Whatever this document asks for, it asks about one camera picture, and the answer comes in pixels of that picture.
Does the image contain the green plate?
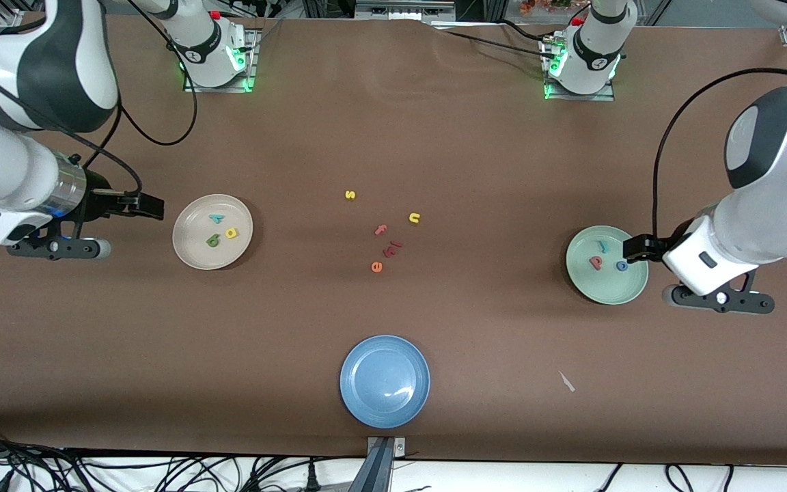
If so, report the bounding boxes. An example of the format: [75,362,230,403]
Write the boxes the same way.
[566,225,649,305]

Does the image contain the beige brown plate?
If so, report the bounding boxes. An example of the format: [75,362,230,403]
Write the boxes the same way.
[172,194,254,271]

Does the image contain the blue plate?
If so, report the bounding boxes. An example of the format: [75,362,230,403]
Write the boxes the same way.
[340,335,430,429]

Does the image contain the grey metal box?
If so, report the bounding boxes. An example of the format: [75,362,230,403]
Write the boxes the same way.
[355,0,456,21]

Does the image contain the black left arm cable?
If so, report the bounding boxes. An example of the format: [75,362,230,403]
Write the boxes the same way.
[651,67,787,238]

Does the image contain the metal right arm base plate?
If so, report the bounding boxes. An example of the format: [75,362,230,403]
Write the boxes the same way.
[184,27,259,93]

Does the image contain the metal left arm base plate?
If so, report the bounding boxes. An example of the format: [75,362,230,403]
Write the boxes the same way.
[542,34,616,102]

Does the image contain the black base power cable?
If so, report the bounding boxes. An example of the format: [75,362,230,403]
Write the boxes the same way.
[434,19,555,59]

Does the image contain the tangled black floor cables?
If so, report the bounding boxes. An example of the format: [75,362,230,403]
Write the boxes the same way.
[0,424,367,492]

